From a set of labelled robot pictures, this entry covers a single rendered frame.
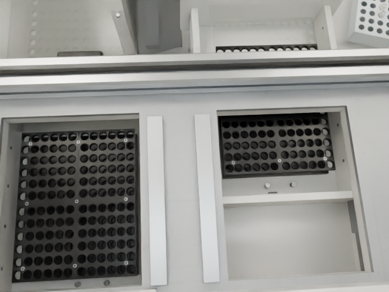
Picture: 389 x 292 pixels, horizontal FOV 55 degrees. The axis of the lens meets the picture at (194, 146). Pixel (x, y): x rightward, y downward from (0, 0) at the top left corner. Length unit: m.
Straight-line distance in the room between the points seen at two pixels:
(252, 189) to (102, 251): 0.26
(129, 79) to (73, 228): 0.24
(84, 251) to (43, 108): 0.22
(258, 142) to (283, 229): 0.16
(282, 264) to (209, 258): 0.18
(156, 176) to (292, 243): 0.27
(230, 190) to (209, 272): 0.18
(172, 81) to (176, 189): 0.15
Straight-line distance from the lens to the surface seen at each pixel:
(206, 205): 0.52
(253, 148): 0.63
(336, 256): 0.70
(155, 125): 0.54
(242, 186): 0.65
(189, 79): 0.53
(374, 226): 0.59
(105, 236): 0.58
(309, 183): 0.68
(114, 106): 0.57
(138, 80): 0.53
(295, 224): 0.67
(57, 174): 0.61
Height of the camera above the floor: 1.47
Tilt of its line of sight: 75 degrees down
